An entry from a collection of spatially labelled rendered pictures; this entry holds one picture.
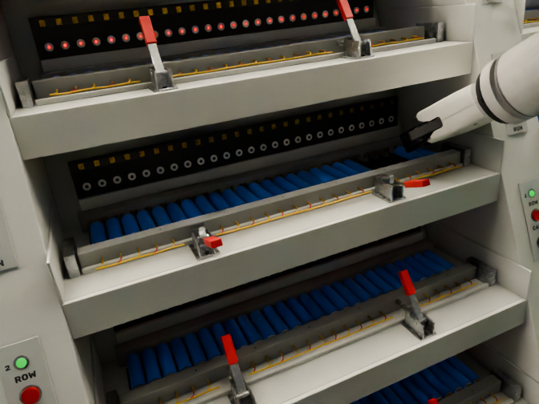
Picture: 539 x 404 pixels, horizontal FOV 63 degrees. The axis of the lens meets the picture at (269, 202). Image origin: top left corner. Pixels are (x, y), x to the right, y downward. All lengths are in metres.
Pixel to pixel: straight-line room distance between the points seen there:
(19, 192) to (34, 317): 0.13
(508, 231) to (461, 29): 0.31
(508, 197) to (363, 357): 0.32
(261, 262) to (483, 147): 0.39
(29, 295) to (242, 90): 0.32
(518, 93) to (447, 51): 0.17
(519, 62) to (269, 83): 0.28
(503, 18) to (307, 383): 0.59
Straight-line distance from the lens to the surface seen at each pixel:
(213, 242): 0.45
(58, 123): 0.51
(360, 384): 0.63
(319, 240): 0.56
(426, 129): 0.64
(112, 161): 0.65
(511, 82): 0.57
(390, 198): 0.61
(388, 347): 0.65
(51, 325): 0.51
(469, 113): 0.60
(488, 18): 0.77
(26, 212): 0.50
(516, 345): 0.84
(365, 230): 0.59
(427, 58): 0.68
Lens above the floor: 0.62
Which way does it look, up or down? 4 degrees down
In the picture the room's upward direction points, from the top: 14 degrees counter-clockwise
